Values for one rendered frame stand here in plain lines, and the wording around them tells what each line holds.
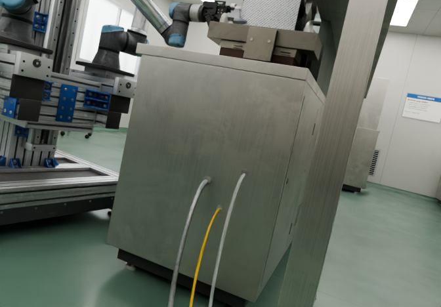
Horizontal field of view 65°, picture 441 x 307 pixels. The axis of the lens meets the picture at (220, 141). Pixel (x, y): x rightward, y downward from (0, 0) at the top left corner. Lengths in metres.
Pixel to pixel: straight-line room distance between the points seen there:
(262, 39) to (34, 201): 1.19
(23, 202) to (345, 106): 1.42
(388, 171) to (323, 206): 6.38
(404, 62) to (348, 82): 6.53
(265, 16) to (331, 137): 0.97
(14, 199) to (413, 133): 6.37
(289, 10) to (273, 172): 0.68
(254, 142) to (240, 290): 0.51
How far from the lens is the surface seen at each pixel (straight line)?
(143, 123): 1.36
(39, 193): 1.73
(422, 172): 7.07
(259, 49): 1.26
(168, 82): 1.32
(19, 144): 2.00
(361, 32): 0.65
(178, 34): 1.61
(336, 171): 0.63
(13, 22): 1.73
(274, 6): 1.53
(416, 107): 7.05
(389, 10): 1.32
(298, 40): 1.26
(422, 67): 7.18
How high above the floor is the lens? 0.70
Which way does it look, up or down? 4 degrees down
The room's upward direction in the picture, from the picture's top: 12 degrees clockwise
